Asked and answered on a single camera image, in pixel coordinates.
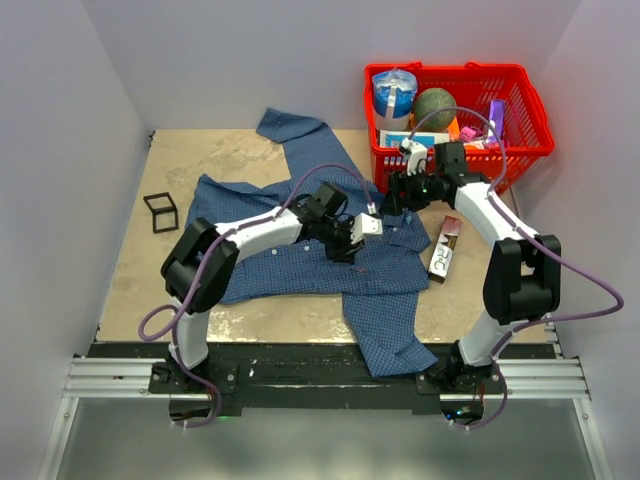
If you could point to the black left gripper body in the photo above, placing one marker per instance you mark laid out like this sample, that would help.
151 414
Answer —
336 238

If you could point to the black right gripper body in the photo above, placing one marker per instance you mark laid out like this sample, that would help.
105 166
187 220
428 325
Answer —
417 189

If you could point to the blue plaid shirt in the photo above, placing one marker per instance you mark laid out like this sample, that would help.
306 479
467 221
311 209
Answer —
379 291

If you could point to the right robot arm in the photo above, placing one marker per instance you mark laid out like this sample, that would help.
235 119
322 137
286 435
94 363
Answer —
521 285

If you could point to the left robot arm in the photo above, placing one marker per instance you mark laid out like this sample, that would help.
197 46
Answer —
198 270

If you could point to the white chocolate bar box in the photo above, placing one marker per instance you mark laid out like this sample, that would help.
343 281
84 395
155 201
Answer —
443 252

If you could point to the blue white razor box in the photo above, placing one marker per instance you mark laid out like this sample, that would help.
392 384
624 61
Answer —
393 139

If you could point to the orange package in basket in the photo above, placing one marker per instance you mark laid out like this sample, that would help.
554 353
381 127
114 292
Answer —
453 129

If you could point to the pink small package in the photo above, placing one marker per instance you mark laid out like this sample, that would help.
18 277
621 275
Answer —
469 134

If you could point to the green round melon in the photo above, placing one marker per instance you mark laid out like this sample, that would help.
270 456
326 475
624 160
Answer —
431 110

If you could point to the blue white wrapped roll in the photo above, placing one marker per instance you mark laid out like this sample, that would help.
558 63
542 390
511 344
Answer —
394 92

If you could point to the purple snack package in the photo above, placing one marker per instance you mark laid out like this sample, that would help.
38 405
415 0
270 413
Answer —
496 118

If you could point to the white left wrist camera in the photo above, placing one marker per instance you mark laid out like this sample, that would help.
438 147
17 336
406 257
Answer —
365 225

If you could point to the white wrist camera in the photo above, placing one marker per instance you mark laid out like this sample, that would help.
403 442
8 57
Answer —
415 156
365 225

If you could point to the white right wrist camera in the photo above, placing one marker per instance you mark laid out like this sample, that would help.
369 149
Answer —
415 156

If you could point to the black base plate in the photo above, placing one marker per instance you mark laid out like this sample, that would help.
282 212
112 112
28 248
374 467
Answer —
306 375

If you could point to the black wire frame stand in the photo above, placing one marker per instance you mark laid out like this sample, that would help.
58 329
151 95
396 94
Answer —
162 205

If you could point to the aluminium frame rail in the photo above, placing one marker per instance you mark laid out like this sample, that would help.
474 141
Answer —
557 379

